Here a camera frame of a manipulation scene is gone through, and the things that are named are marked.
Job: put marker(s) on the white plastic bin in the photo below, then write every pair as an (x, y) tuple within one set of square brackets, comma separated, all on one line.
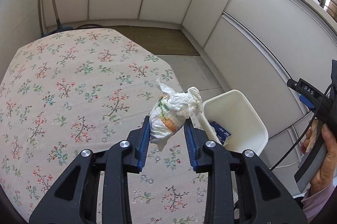
[(237, 108)]

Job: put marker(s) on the floral tablecloth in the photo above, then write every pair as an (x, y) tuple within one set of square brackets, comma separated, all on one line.
[(65, 82)]

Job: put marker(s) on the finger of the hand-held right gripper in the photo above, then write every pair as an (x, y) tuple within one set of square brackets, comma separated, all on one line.
[(308, 90)]

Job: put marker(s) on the blue carton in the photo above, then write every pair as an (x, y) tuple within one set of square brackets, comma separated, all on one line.
[(221, 133)]

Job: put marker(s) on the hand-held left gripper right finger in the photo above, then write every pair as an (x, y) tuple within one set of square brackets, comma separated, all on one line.
[(191, 145)]

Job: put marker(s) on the tissue orange print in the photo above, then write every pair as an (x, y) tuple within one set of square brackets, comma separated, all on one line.
[(171, 118)]

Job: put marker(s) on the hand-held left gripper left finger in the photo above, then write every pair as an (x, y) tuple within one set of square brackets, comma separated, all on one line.
[(143, 142)]

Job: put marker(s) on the person's right forearm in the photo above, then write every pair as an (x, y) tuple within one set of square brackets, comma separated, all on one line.
[(321, 203)]

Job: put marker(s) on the person's right hand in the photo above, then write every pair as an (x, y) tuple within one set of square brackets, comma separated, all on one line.
[(330, 161)]

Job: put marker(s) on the steel pot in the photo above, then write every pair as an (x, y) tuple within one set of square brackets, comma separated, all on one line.
[(329, 1)]

